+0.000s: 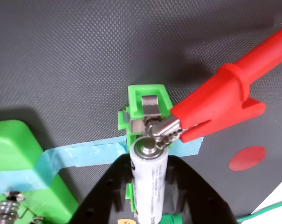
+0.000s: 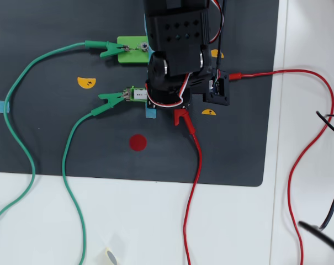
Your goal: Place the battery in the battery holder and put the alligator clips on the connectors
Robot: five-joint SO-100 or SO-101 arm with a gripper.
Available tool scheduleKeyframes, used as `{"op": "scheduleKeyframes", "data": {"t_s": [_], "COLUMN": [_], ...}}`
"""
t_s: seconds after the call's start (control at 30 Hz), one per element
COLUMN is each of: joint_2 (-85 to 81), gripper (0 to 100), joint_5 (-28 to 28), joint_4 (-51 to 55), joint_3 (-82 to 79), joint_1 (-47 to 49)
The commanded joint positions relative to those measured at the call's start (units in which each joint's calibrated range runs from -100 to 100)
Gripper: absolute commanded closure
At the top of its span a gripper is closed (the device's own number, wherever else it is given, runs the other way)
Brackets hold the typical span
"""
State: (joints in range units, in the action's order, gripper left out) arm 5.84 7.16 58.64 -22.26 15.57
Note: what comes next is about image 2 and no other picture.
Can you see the green alligator clip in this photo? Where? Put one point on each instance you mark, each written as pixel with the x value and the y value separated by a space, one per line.
pixel 108 49
pixel 111 99

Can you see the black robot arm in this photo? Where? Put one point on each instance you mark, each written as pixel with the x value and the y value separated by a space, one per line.
pixel 180 33

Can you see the red alligator clip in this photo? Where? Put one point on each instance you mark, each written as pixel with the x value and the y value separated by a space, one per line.
pixel 235 76
pixel 187 121

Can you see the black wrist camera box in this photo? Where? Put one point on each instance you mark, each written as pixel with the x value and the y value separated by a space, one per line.
pixel 217 91

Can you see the dark grey work mat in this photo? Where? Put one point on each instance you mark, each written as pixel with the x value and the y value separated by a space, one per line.
pixel 45 138

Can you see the yellow semicircle sticker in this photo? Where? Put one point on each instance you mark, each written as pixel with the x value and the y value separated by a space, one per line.
pixel 208 112
pixel 85 83
pixel 213 53

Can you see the green battery holder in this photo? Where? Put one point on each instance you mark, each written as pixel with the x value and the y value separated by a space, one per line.
pixel 132 95

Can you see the blurry black rod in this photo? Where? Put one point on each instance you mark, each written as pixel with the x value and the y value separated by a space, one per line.
pixel 321 236

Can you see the cream tape roll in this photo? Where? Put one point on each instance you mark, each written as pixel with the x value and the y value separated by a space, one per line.
pixel 111 256

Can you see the red round sticker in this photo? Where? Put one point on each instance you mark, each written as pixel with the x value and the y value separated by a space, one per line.
pixel 138 142

